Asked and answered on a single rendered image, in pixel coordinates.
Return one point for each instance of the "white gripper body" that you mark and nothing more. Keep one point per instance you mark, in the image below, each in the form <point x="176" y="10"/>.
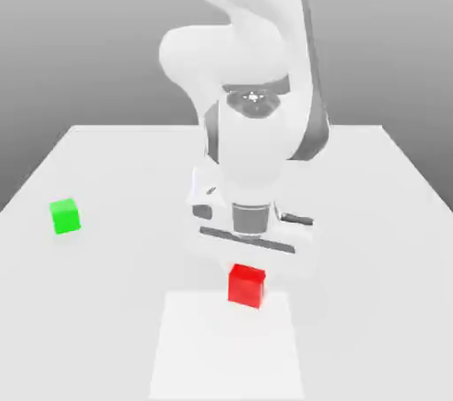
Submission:
<point x="247" y="244"/>

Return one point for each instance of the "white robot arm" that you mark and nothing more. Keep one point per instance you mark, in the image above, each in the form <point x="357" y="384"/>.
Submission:
<point x="247" y="36"/>

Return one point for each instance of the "small red cube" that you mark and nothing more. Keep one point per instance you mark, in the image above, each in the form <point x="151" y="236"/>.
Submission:
<point x="246" y="287"/>

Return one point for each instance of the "small green cube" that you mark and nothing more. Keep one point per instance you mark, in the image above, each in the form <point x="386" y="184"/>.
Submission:
<point x="66" y="217"/>

